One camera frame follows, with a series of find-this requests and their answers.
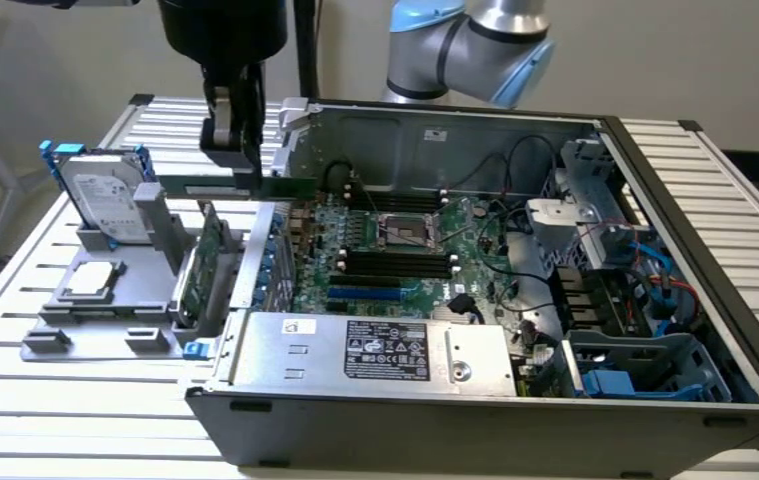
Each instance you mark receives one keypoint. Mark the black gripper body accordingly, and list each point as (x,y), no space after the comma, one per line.
(226,27)

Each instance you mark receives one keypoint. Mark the green RAM stick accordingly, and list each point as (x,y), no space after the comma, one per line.
(286,189)

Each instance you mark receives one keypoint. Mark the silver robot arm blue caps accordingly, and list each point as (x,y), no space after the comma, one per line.
(486,45)

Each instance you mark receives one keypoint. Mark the black RAM slot bank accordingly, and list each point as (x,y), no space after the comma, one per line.
(395,262)
(392,200)

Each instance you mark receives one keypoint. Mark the blue expansion slot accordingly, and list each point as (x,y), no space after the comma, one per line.
(362,293)

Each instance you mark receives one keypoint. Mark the black vertical pole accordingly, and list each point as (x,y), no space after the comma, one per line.
(307,50)

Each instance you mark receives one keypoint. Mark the hard disk in blue caddy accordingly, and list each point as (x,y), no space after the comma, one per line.
(102,200)

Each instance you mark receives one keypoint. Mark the green graphics card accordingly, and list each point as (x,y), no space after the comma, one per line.
(206,270)

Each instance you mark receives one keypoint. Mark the metal CPU socket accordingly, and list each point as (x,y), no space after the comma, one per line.
(406,230)

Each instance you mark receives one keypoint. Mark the silver CPU chip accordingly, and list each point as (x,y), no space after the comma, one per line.
(92,280)

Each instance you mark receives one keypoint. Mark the grey parts rack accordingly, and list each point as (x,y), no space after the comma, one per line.
(99,310)

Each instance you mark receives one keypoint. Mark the blue rack clip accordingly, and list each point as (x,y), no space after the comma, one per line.
(196,349)

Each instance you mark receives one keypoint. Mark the green motherboard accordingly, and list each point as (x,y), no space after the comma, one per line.
(466,260)

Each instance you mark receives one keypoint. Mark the silver power supply unit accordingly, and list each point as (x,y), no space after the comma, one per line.
(379,352)

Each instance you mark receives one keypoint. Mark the grey drive cage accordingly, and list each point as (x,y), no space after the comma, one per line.
(586,200)

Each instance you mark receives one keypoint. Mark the black fan shroud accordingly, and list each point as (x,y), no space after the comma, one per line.
(582,300)

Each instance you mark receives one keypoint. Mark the black open PC case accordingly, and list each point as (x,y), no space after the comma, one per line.
(459,430)

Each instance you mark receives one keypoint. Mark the black block beside table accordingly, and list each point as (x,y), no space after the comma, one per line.
(753,166)

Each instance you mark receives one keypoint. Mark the grey metal disk bay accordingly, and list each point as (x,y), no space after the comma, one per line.
(646,365)

